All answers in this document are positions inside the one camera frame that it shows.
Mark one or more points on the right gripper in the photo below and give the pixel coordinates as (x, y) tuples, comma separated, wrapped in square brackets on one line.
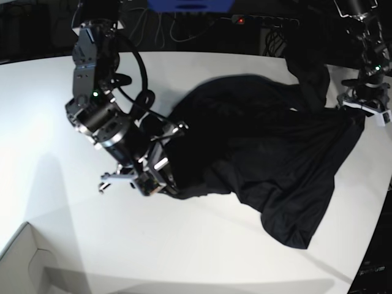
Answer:
[(150, 158)]

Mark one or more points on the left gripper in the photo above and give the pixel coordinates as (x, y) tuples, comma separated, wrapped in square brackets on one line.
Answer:
[(371, 100)]

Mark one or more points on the black t-shirt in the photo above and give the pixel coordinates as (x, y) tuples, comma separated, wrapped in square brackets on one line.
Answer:
[(277, 147)]

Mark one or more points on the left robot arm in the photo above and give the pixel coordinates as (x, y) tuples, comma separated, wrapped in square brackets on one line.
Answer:
[(376, 53)]

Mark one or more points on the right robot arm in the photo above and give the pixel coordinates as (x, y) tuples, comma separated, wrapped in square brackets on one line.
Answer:
[(136, 138)]

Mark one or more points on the black power strip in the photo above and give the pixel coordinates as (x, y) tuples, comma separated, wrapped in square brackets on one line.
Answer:
[(264, 20)]

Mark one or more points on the blue plastic bin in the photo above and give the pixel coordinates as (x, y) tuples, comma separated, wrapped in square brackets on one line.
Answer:
[(219, 6)]

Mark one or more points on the white cardboard box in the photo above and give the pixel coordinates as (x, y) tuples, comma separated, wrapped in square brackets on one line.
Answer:
[(26, 268)]

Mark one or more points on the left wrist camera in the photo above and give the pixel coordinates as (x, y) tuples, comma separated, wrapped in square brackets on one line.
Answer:
[(383, 118)]

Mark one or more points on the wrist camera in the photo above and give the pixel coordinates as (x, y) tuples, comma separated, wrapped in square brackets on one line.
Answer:
[(383, 118), (147, 184)]

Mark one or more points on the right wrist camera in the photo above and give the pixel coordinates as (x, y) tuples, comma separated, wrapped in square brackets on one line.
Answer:
[(147, 184)]

